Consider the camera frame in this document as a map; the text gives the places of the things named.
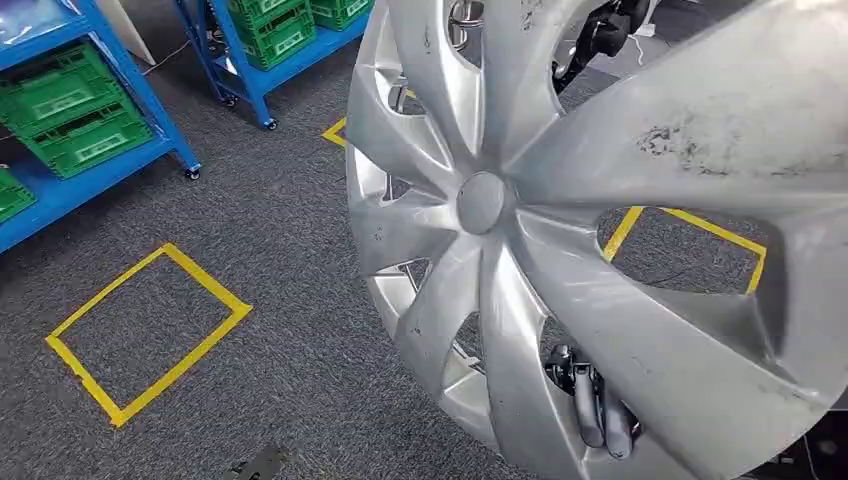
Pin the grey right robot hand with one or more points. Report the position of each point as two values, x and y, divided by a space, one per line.
590 411

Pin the silver wheel hubcap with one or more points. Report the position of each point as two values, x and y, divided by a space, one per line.
543 265

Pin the yellow tape floor square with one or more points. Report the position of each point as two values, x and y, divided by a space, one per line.
235 306
712 230

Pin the black caster wheel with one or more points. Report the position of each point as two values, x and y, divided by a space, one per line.
271 124
193 174
230 101

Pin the small blue metal shelf rack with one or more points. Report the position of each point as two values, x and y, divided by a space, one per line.
291 63

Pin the green plastic crate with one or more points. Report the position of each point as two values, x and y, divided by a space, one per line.
341 12
56 93
281 43
89 142
12 195
265 10

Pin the large blue metal shelf rack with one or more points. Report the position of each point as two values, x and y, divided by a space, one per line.
66 192

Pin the white leaning board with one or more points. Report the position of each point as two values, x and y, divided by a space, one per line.
129 30

